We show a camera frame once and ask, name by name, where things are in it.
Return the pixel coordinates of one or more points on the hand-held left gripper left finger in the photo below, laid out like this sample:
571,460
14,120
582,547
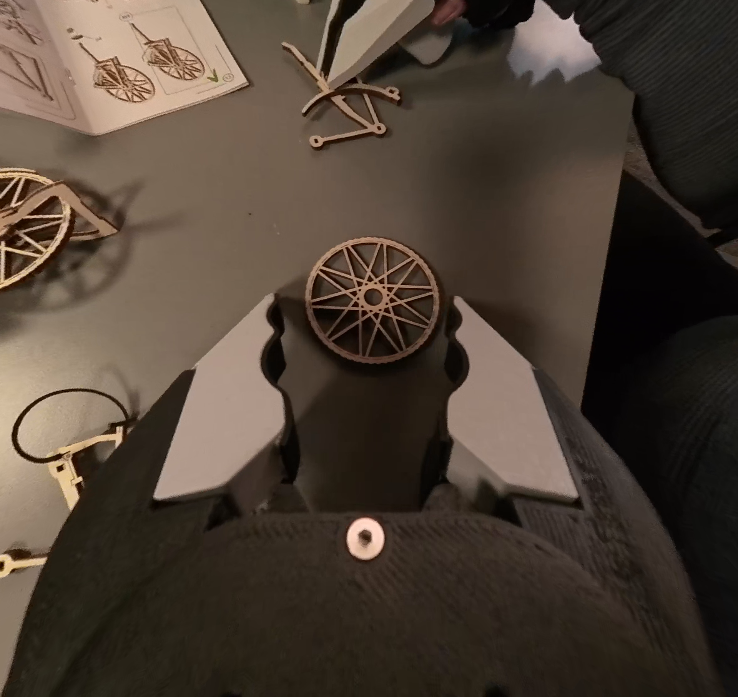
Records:
219,420

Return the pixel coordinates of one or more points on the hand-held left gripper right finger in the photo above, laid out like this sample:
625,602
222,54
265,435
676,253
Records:
513,420

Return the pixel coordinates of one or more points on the wooden fork frame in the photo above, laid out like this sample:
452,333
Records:
379,129

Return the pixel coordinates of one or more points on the wooden spoked wheel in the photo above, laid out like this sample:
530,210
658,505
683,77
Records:
309,305

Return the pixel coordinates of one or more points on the person's right forearm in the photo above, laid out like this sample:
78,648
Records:
663,62

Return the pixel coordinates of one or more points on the small wooden link part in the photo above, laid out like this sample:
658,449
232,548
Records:
11,565

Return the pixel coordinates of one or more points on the partly built wooden model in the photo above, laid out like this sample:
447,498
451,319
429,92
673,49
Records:
55,195

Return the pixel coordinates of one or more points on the person's lap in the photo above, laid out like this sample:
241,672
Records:
709,478

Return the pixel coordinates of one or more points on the white instruction booklet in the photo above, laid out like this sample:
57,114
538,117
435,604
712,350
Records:
86,45

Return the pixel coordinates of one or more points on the wooden bracket with rubber band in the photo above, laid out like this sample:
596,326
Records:
68,478

